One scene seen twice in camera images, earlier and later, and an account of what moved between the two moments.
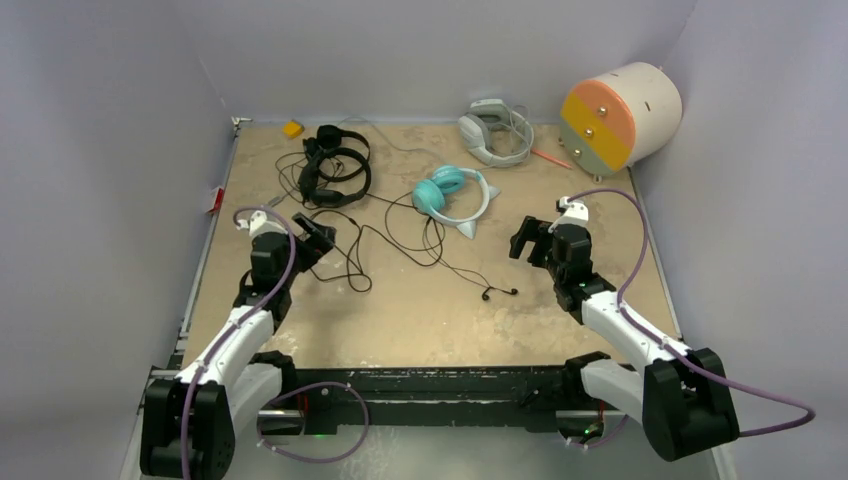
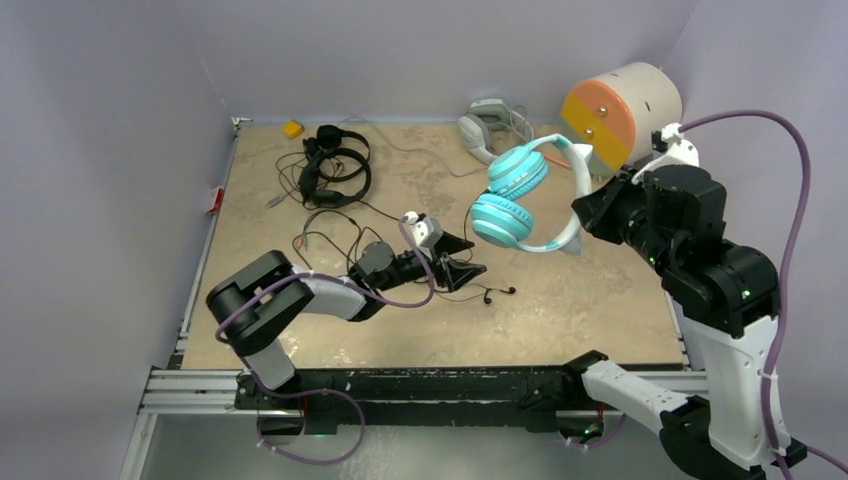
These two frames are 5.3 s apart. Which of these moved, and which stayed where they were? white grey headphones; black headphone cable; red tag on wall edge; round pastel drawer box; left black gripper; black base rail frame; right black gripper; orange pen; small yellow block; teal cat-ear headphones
Moved: black headphone cable; left black gripper; right black gripper; teal cat-ear headphones
Stayed: small yellow block; white grey headphones; red tag on wall edge; round pastel drawer box; black base rail frame; orange pen
